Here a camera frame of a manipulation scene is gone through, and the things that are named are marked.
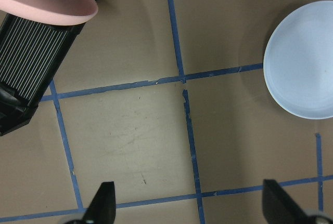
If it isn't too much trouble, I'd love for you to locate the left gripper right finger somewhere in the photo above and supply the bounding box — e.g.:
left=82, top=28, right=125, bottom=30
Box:
left=262, top=179, right=312, bottom=224

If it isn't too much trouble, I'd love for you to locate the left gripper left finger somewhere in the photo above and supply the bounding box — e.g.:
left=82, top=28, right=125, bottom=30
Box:
left=82, top=182, right=116, bottom=224

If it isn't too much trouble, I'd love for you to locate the blue plate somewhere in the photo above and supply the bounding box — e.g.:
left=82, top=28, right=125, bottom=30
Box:
left=263, top=1, right=332, bottom=120

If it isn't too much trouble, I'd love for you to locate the black dish rack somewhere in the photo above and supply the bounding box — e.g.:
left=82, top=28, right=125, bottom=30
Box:
left=1, top=0, right=97, bottom=135

